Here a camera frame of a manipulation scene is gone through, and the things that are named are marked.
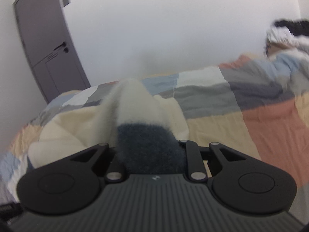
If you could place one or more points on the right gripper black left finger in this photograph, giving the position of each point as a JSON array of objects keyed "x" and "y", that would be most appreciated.
[{"x": 103, "y": 161}]

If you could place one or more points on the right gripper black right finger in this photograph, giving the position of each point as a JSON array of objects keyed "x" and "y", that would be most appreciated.
[{"x": 205, "y": 162}]

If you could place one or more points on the cream and navy fleece garment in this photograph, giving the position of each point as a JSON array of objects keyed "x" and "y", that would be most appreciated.
[{"x": 143, "y": 129}]

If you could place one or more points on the grey bedroom door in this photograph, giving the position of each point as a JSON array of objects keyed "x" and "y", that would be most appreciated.
[{"x": 41, "y": 26}]

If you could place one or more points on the black and white clothes pile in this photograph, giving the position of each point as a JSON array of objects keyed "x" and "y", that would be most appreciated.
[{"x": 287, "y": 34}]

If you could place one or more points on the black door handle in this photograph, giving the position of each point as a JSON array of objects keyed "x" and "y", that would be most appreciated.
[{"x": 62, "y": 48}]

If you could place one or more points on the grey wall switch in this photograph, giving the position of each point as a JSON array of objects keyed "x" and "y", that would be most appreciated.
[{"x": 65, "y": 2}]

